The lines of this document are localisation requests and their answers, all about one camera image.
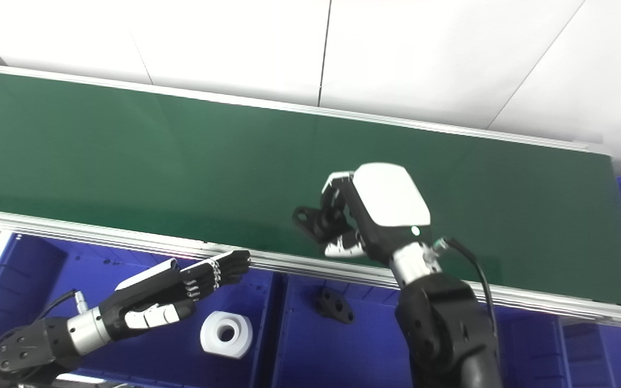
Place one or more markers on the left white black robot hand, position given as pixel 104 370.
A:
pixel 143 302

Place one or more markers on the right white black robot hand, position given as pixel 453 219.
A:
pixel 391 194

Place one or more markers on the black flange part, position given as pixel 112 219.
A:
pixel 329 308
pixel 313 225

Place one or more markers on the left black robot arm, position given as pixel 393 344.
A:
pixel 25 345

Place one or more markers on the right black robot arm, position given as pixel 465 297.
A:
pixel 440 323

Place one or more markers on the blue plastic bin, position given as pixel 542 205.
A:
pixel 353 355
pixel 170 355

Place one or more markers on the green conveyor belt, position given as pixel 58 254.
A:
pixel 127 151

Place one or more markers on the large blue plastic crate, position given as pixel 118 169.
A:
pixel 612 355

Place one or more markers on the wide aluminium conveyor side rail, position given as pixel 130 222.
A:
pixel 100 237

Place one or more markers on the thin aluminium conveyor side rail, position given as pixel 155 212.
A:
pixel 235 100

